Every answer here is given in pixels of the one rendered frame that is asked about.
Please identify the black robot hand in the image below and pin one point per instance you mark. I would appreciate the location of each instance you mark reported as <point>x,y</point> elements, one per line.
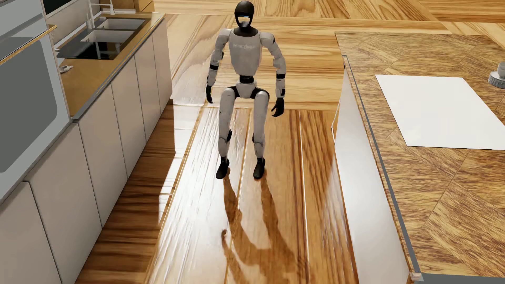
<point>208,94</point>
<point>279,106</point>

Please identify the white left robot leg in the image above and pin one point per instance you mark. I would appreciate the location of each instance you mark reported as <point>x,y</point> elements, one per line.
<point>259,118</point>

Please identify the white robot leg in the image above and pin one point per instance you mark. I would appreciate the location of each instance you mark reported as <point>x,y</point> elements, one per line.
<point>259,118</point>
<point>225,118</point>

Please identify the white right robot leg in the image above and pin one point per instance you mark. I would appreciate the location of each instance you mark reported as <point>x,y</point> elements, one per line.
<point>225,118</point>

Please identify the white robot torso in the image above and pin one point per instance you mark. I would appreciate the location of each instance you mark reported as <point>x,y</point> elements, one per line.
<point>245,51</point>

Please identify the black robot head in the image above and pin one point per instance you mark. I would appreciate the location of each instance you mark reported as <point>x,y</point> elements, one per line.
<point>244,10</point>

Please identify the beige kitchen counter cabinets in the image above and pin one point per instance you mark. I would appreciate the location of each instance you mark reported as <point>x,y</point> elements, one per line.
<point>98,130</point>

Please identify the black double kitchen sink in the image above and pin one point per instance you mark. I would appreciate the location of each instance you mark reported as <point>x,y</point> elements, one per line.
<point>104,37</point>

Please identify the white kitchen faucet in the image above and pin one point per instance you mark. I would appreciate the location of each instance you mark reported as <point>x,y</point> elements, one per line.
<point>92,14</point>

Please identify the small white counter object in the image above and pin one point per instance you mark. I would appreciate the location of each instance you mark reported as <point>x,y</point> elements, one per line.
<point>65,69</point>

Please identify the white flat cooktop panel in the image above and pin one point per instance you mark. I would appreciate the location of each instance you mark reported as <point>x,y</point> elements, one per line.
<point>438,112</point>

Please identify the wooden-top kitchen island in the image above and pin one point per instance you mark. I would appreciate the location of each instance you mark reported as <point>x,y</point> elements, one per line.
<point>434,189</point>

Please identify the grey built-in oven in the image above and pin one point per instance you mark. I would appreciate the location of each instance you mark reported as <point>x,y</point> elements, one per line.
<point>23,98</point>

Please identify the grey stack of plates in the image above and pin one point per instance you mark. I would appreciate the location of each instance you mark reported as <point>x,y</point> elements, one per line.
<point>498,78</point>

